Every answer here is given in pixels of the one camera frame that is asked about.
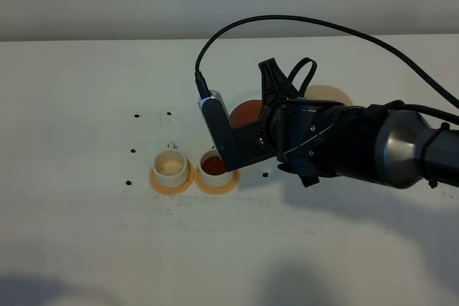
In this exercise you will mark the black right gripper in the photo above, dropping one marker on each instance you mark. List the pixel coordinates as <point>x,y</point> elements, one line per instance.
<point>317,138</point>

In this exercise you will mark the brown clay teapot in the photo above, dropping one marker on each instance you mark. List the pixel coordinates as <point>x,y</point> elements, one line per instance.
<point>246,113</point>

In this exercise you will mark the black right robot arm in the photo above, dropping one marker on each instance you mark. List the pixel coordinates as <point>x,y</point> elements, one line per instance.
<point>413,143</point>

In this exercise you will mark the cream round teapot coaster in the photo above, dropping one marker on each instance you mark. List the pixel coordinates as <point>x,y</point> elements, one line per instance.
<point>325,92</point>

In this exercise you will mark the right white teacup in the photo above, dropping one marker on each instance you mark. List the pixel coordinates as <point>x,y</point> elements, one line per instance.
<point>211,163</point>

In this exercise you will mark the white teacup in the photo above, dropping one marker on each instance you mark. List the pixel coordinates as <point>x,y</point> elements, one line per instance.
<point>171,167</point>
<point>211,163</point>

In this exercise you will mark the right orange round coaster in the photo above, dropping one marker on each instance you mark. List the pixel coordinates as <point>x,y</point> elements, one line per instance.
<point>216,185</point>

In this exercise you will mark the orange round coaster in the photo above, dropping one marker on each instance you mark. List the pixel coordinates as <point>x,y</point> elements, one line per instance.
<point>156,186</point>
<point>216,185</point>

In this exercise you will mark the left white teacup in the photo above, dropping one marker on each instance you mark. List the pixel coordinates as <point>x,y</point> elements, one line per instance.
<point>171,167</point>

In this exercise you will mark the left orange round coaster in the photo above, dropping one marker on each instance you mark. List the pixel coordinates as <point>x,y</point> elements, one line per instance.
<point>156,186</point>

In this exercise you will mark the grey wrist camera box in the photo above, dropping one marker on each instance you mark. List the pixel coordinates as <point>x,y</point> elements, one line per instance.
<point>237,147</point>

